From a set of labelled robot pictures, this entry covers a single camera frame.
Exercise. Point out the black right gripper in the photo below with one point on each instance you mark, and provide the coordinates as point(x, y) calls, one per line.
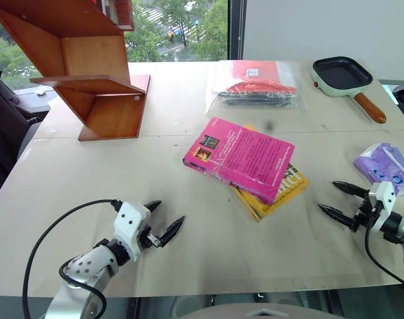
point(366, 212)

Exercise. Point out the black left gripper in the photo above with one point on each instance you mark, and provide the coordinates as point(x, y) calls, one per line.
point(148, 236)

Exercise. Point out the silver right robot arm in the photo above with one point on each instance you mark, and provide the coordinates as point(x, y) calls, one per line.
point(403, 229)

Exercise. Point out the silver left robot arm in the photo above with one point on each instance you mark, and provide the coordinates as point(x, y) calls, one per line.
point(85, 266)

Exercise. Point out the yellow paperback book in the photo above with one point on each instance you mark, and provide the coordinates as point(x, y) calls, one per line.
point(275, 196)

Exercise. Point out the pink paperback book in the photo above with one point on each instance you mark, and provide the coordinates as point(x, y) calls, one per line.
point(242, 159)

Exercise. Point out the wooden zigzag shelf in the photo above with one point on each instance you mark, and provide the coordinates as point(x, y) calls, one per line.
point(89, 76)

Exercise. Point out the red shelved book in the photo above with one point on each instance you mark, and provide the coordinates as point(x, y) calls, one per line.
point(125, 13)

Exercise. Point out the pale shelved book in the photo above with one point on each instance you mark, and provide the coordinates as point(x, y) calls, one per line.
point(109, 10)

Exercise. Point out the purple tissue pack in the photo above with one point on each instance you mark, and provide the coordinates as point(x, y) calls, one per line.
point(384, 163)

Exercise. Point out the dark rounded shape under table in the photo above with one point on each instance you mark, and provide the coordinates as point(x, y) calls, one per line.
point(188, 305)

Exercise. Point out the green square electric pan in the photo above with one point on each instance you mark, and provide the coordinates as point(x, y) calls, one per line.
point(341, 78)

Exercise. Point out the black bundle in bag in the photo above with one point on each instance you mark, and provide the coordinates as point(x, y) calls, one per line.
point(255, 99)

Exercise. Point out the clear plastic zip bag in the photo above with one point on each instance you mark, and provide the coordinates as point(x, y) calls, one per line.
point(255, 87)

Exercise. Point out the red cloth in bag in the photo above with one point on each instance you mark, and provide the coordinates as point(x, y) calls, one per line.
point(260, 81)

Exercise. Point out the small white crumpled object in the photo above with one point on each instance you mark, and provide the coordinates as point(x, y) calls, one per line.
point(40, 91)

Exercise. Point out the black chair with jacket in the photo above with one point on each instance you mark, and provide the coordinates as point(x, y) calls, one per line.
point(4, 133)

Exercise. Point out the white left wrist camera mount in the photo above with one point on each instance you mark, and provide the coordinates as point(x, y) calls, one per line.
point(130, 222)

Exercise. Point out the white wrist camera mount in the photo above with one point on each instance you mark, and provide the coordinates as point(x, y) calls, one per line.
point(384, 199)
point(130, 222)

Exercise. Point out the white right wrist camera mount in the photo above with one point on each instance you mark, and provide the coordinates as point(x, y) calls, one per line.
point(384, 199)

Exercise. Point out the black window frame post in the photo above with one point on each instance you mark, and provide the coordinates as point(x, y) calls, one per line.
point(237, 30)

